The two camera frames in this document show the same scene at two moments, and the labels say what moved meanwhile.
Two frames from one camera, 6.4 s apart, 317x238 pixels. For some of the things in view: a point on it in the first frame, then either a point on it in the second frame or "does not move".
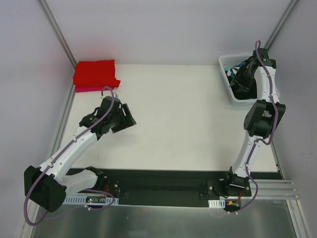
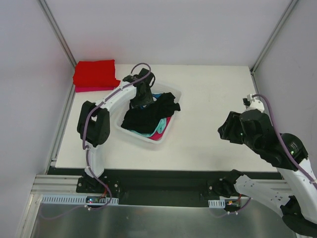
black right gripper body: [242, 81] → [230, 129]
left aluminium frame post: [51, 19] does not move
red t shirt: [96, 73] does not move
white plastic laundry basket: [228, 61] → [159, 88]
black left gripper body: [121, 120] → [142, 99]
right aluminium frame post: [290, 7] does not move
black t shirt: [243, 82] → [146, 119]
